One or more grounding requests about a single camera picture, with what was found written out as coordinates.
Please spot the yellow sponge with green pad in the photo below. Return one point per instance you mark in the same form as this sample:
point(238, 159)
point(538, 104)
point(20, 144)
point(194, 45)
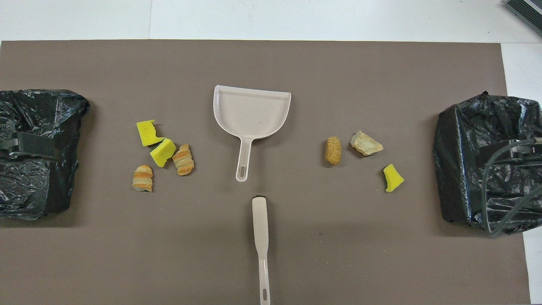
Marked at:
point(163, 153)

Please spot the small yellow sponge wedge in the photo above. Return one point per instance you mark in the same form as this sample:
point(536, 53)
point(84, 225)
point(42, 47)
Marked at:
point(392, 178)

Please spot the grey ridged device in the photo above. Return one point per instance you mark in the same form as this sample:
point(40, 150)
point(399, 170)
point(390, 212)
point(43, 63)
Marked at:
point(527, 10)

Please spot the yellow notched sponge piece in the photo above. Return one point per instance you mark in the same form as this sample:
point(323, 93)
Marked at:
point(146, 133)

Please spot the brown peanut shaped bread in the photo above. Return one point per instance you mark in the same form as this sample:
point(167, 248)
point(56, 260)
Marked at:
point(333, 151)

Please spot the beige plastic dustpan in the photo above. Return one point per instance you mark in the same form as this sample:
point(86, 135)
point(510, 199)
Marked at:
point(250, 114)

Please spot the striped toy croissant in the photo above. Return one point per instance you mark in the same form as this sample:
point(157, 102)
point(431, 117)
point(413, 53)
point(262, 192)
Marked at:
point(142, 178)
point(183, 161)

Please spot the black plastic trash bag bin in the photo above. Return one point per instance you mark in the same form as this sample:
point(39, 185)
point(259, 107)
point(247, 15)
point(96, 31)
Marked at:
point(465, 135)
point(38, 186)

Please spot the brown table mat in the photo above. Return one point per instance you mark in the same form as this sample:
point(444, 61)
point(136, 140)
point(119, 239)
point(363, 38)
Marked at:
point(296, 254)

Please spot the beige brush with black bristles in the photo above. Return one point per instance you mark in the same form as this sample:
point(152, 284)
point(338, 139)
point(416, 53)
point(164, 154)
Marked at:
point(260, 220)

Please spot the pale crusty bread chunk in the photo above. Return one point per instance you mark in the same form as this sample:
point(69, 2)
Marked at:
point(366, 144)

